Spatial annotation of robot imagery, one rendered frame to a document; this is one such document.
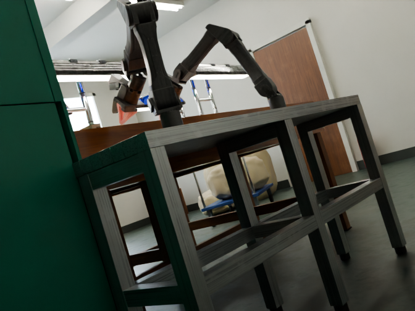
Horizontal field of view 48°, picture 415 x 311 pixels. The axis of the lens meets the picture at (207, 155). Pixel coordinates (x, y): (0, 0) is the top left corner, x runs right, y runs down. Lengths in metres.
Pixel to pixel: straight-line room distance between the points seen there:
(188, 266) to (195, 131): 0.33
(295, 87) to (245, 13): 1.37
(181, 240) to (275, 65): 5.90
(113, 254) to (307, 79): 5.58
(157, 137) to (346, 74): 5.46
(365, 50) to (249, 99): 1.88
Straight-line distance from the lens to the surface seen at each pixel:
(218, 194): 4.97
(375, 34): 6.29
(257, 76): 1.87
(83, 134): 1.38
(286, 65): 6.76
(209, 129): 1.20
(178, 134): 1.11
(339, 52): 6.45
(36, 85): 1.30
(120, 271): 1.25
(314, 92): 6.57
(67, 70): 1.83
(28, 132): 1.23
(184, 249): 1.05
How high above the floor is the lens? 0.54
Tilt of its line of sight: 2 degrees up
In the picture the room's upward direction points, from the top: 17 degrees counter-clockwise
